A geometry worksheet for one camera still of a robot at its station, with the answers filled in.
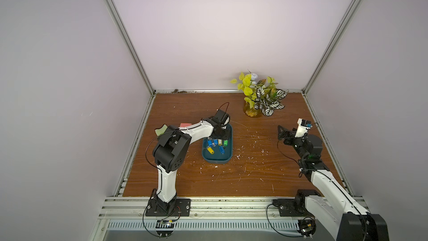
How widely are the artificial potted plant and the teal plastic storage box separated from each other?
0.21 meters

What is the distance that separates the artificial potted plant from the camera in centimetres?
85

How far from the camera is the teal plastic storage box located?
855mm
